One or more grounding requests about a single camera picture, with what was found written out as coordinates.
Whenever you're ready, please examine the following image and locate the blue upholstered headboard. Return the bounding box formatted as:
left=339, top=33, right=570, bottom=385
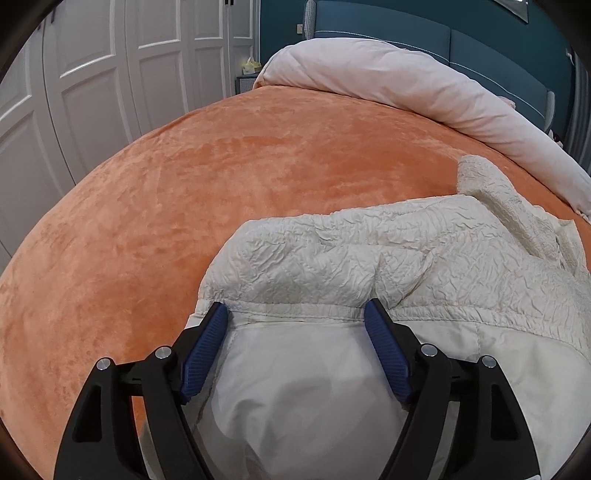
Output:
left=302, top=0, right=575, bottom=139

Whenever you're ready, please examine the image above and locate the cream crinkled jacket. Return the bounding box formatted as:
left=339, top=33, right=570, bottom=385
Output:
left=139, top=154, right=591, bottom=480

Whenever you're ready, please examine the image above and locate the pale pink duvet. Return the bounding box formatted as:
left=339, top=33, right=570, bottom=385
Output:
left=253, top=38, right=591, bottom=220

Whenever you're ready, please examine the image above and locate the grey curtain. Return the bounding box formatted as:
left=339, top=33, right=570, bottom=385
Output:
left=561, top=46, right=591, bottom=160

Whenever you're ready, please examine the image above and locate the white panelled wardrobe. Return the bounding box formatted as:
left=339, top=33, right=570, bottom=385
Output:
left=0, top=0, right=262, bottom=273

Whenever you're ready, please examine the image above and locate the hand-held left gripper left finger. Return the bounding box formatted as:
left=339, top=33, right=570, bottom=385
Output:
left=53, top=302, right=232, bottom=480

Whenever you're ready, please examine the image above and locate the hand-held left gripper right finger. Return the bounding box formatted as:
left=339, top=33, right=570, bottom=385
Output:
left=364, top=298, right=542, bottom=480

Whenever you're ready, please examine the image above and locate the wall picture frame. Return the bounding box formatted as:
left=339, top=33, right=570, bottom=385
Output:
left=496, top=0, right=530, bottom=22

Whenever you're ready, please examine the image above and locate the orange plush bed blanket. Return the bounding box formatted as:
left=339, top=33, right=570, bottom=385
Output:
left=0, top=85, right=578, bottom=437

